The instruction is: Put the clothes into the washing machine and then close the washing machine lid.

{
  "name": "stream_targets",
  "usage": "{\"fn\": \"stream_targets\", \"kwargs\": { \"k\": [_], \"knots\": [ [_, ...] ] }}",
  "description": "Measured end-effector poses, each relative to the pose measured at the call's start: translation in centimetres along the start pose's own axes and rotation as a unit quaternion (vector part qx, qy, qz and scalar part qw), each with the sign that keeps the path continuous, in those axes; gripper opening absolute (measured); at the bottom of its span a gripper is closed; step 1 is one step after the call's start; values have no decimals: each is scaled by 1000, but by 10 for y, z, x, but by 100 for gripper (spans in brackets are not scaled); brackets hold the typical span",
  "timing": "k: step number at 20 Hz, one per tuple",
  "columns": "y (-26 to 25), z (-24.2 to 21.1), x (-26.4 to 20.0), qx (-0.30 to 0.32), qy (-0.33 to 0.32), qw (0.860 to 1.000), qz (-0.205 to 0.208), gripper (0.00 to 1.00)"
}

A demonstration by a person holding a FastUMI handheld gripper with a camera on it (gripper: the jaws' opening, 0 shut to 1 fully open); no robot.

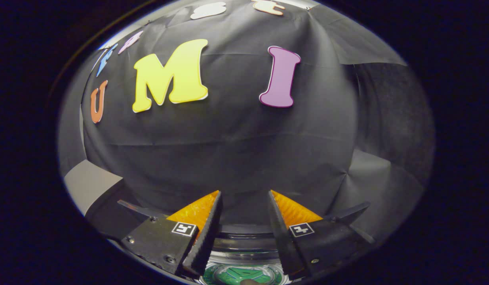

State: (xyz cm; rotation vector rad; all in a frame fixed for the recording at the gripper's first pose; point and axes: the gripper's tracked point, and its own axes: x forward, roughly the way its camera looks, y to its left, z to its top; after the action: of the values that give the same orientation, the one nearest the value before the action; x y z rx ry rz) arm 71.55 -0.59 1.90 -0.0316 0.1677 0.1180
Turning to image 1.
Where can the green polo shirt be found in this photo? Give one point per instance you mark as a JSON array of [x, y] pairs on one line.
[[236, 273]]

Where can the beige cabinet with dark top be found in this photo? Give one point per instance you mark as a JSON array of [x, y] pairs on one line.
[[90, 186]]

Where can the dark glass washing machine lid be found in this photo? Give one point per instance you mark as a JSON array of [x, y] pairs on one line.
[[244, 237]]

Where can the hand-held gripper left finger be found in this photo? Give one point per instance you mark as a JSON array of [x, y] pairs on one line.
[[206, 237]]

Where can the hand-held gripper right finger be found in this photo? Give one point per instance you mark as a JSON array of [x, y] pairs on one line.
[[282, 237]]

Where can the grey washing machine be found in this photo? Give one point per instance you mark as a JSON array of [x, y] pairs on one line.
[[248, 258]]

